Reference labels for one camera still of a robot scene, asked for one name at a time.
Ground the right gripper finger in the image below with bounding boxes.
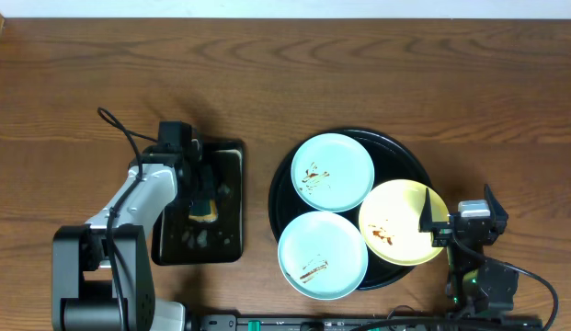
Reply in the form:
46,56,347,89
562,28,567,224
418,188,434,232
484,184,508,221

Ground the green yellow sponge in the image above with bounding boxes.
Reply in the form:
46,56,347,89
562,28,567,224
188,200,219,223

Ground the yellow plate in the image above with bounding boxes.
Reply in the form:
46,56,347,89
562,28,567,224
359,179,449,267

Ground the light blue plate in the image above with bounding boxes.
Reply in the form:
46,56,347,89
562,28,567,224
278,211,369,301
290,133,375,212

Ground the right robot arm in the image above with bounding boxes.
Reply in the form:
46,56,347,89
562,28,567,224
418,186,519,320

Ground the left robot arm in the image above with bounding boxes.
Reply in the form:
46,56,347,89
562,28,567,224
51,137,202,331

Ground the black rectangular tray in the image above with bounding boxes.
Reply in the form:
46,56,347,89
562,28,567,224
151,140,245,266

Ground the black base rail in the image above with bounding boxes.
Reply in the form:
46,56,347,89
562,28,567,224
184,314,543,331

